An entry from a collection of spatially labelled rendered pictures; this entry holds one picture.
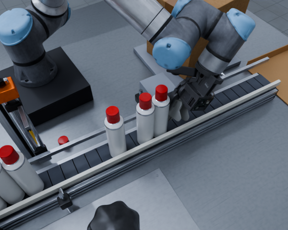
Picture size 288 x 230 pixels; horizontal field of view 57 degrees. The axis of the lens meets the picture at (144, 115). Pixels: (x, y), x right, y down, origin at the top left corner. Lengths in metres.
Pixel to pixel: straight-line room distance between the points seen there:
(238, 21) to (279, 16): 2.70
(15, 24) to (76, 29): 0.52
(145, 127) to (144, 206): 0.21
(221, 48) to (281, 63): 0.64
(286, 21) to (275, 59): 2.04
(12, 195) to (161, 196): 0.39
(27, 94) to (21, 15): 0.26
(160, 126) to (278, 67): 0.66
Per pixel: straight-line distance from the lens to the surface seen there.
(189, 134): 0.88
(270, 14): 3.38
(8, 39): 0.94
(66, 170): 0.83
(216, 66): 0.71
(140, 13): 0.59
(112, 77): 1.11
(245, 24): 0.69
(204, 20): 0.67
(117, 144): 0.74
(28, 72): 1.01
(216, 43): 0.70
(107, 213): 0.44
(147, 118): 0.72
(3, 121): 0.77
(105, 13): 1.50
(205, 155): 0.90
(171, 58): 0.58
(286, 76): 1.25
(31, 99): 1.01
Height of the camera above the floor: 1.59
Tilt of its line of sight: 52 degrees down
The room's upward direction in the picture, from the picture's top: straight up
